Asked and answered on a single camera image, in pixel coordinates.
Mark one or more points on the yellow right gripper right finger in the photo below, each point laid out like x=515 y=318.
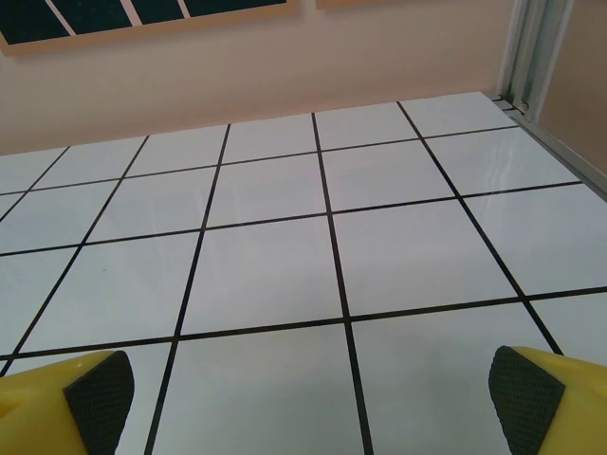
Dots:
x=569 y=407

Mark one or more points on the aluminium table side rail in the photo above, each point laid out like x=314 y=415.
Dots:
x=569 y=151

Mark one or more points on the aluminium corner post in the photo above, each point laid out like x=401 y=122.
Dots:
x=536 y=47

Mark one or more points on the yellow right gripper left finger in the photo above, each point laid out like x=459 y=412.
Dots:
x=42 y=407

